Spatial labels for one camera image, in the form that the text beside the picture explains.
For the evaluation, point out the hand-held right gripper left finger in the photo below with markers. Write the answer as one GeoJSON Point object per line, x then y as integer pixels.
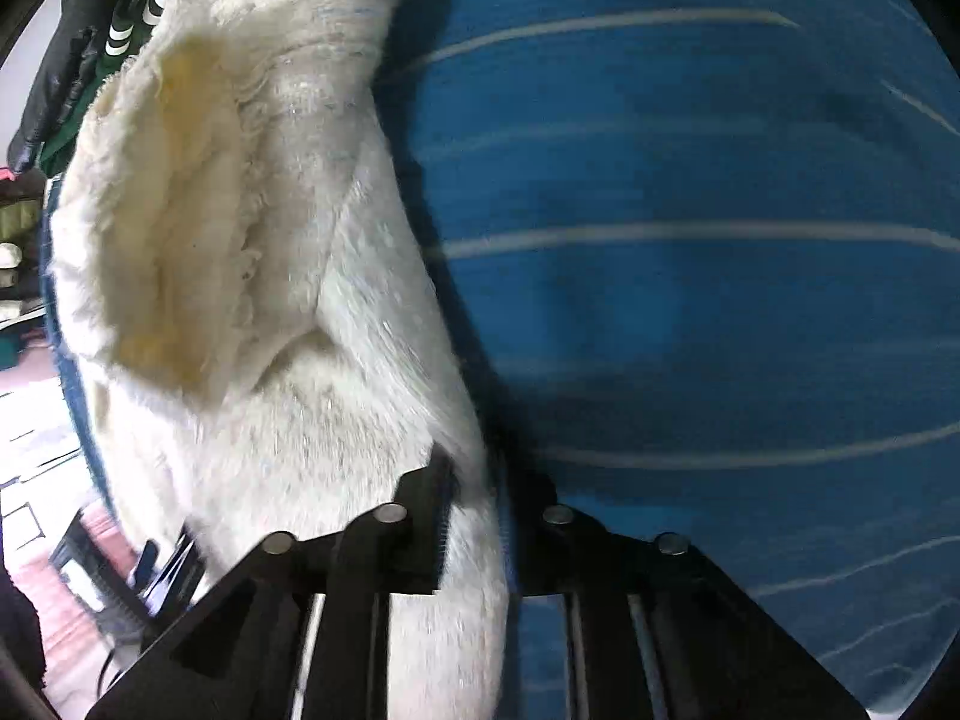
{"type": "Point", "coordinates": [429, 517]}

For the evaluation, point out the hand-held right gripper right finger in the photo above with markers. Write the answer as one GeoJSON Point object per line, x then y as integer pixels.
{"type": "Point", "coordinates": [534, 532]}

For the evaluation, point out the white fluffy fleece garment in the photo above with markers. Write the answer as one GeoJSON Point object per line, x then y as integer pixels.
{"type": "Point", "coordinates": [285, 315]}

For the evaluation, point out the blue striped bed sheet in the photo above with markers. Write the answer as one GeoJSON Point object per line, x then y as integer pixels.
{"type": "Point", "coordinates": [675, 277]}

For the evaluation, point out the black metal rack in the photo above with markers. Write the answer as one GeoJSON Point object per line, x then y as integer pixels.
{"type": "Point", "coordinates": [112, 577]}

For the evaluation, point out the green white striped garment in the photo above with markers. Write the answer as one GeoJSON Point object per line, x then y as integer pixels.
{"type": "Point", "coordinates": [124, 30]}

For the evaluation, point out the black jacket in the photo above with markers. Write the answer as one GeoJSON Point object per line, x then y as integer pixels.
{"type": "Point", "coordinates": [64, 52]}

